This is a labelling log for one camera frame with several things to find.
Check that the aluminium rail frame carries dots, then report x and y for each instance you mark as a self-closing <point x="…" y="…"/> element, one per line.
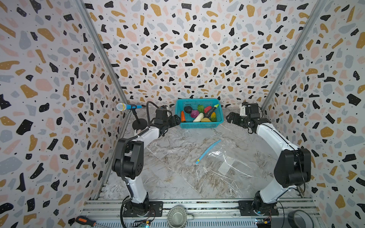
<point x="208" y="213"/>

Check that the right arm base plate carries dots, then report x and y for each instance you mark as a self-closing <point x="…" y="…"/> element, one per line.
<point x="257" y="208"/>

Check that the grey tape roll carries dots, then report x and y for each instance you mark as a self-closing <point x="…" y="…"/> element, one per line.
<point x="300" y="219"/>

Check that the green toy leaf vegetable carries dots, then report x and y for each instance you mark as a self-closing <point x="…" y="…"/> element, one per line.
<point x="200" y="108"/>

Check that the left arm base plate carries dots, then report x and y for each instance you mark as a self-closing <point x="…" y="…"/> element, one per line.
<point x="152" y="208"/>

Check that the orange toy carrot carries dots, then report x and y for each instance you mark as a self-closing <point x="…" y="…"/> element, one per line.
<point x="183" y="119"/>

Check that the yellow green toy mango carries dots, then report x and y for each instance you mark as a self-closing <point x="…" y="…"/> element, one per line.
<point x="213" y="117"/>

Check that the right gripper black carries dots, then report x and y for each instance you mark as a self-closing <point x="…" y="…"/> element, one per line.
<point x="236" y="118"/>

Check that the purple toy onion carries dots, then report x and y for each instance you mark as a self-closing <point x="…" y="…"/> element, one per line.
<point x="194" y="113"/>

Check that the clear zip top bag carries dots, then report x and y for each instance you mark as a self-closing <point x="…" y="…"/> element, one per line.
<point x="229" y="172"/>

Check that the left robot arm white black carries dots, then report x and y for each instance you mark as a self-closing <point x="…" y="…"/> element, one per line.
<point x="128" y="160"/>

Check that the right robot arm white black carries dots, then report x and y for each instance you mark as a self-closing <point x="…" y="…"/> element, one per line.
<point x="293" y="167"/>

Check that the blue microphone on stand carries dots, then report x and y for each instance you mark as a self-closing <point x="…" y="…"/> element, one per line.
<point x="139" y="123"/>

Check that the red toy pepper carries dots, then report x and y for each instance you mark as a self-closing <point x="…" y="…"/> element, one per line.
<point x="207" y="109"/>

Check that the orange handled screwdriver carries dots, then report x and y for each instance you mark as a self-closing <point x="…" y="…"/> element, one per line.
<point x="86" y="221"/>

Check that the teal plastic basket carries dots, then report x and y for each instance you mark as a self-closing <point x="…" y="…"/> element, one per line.
<point x="189" y="124"/>

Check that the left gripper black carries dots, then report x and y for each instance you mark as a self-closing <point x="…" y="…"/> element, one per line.
<point x="177" y="121"/>

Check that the black toy avocado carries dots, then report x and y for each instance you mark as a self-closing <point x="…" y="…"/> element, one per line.
<point x="188" y="109"/>

